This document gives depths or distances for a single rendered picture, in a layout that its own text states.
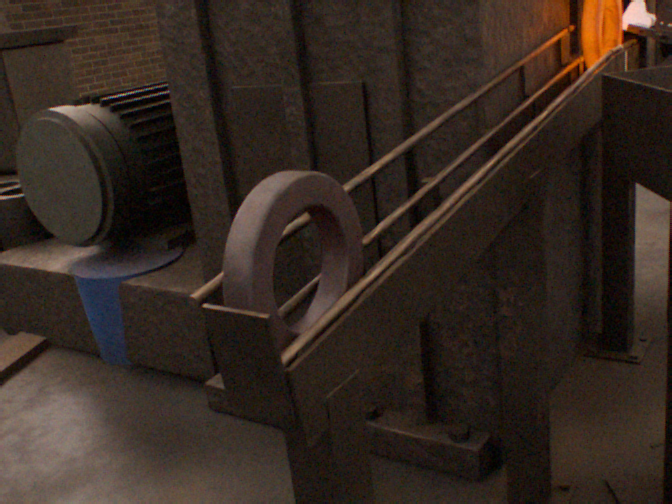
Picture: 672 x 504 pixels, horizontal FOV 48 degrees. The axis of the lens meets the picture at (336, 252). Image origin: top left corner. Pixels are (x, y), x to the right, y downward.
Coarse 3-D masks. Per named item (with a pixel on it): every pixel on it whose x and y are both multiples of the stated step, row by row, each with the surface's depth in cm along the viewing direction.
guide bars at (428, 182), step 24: (504, 72) 122; (480, 96) 114; (528, 96) 131; (480, 120) 116; (504, 120) 119; (408, 144) 97; (480, 144) 111; (456, 168) 104; (432, 192) 101; (216, 288) 68; (312, 288) 78; (288, 312) 74
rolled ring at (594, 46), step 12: (588, 0) 145; (600, 0) 143; (612, 0) 152; (588, 12) 144; (600, 12) 144; (612, 12) 154; (588, 24) 144; (600, 24) 144; (612, 24) 156; (588, 36) 145; (600, 36) 145; (612, 36) 156; (588, 48) 146; (600, 48) 146; (612, 48) 155; (588, 60) 148
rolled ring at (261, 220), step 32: (256, 192) 66; (288, 192) 66; (320, 192) 70; (256, 224) 63; (320, 224) 75; (352, 224) 75; (224, 256) 64; (256, 256) 63; (352, 256) 76; (224, 288) 64; (256, 288) 63; (320, 288) 76
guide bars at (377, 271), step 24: (624, 48) 152; (456, 192) 92; (432, 216) 86; (408, 240) 82; (384, 264) 77; (360, 288) 74; (336, 312) 70; (312, 336) 67; (288, 360) 64; (288, 384) 65
